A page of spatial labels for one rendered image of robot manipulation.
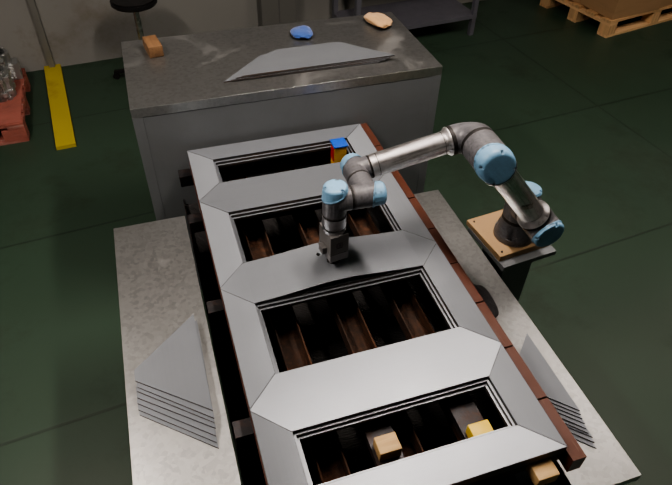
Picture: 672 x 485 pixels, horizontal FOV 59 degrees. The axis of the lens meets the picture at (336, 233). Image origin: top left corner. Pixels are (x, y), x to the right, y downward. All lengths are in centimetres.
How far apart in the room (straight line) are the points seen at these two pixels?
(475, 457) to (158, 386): 87
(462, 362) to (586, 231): 203
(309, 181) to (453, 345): 88
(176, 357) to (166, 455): 28
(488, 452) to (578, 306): 170
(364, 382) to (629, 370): 165
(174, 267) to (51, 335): 109
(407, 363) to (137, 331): 84
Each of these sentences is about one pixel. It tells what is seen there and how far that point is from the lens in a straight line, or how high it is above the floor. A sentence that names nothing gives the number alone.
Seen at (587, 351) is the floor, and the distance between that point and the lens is 305.
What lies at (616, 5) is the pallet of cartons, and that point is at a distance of 596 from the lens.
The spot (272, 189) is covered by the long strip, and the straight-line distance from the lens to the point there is 226.
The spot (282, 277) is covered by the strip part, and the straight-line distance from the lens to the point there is 191.
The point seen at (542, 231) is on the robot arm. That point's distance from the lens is 212.
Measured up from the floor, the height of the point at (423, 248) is 85.
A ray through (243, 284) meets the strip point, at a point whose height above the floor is 85.
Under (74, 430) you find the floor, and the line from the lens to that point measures 276.
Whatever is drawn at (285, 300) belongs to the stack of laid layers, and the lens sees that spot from 187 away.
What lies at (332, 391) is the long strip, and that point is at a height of 85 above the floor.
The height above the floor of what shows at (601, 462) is 68.
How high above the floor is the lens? 225
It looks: 43 degrees down
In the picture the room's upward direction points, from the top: 2 degrees clockwise
